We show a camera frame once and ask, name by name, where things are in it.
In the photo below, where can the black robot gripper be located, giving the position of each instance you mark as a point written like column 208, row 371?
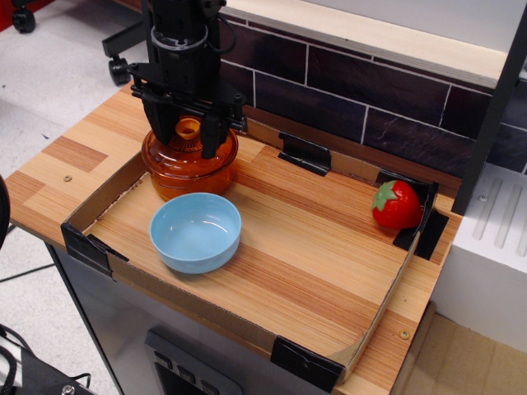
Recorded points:
column 191, row 71

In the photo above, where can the amber glass pot lid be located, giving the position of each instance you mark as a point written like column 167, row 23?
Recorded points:
column 182, row 157

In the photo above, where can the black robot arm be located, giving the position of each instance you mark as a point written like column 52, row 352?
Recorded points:
column 190, row 19

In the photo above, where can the black office chair base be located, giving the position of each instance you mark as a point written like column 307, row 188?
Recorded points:
column 114, row 45

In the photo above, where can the light blue bowl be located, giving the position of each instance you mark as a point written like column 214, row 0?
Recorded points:
column 196, row 233

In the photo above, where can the black caster wheel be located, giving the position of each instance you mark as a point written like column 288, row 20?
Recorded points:
column 23, row 20

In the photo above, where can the red toy strawberry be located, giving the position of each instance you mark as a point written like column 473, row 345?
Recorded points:
column 396, row 206

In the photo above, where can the cardboard fence with black tape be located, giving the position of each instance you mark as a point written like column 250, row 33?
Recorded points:
column 317, row 289

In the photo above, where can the grey oven control panel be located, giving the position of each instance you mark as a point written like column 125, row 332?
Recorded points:
column 178, row 372

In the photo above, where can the black equipment bottom left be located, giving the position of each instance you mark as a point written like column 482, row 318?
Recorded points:
column 37, row 377

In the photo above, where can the white toy sink unit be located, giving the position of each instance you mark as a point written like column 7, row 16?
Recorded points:
column 482, row 285

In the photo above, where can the black upright post left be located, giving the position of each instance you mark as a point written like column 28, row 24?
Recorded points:
column 152, row 70

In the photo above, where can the dark grey upright post right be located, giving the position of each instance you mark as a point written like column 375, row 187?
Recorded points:
column 510, row 75

